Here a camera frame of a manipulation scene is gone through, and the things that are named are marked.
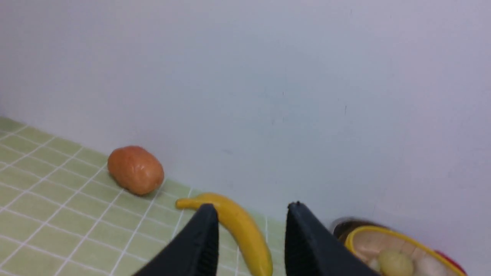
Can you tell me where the yellow banana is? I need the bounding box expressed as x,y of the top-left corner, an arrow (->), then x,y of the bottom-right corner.
175,192 -> 274,276

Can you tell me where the red bell pepper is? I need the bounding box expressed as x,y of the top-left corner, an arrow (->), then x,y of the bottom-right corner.
435,250 -> 467,275

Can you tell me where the yellow-green round bun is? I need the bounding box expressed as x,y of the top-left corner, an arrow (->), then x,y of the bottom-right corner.
377,249 -> 414,276

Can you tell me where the bamboo steamer basket yellow rim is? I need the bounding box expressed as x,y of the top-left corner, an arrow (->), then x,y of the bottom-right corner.
344,225 -> 467,276

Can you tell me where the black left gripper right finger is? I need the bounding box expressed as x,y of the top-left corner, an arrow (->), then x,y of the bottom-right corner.
285,201 -> 377,276

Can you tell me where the white round bun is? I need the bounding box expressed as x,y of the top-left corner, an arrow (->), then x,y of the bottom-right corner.
413,256 -> 447,276

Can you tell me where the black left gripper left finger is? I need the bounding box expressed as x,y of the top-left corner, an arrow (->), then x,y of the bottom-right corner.
134,203 -> 219,276

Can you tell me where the stainless steel two-handled pot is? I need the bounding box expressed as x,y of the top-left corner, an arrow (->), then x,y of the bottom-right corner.
329,217 -> 388,243

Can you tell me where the brown potato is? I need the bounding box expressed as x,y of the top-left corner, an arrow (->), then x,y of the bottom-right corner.
107,145 -> 165,196

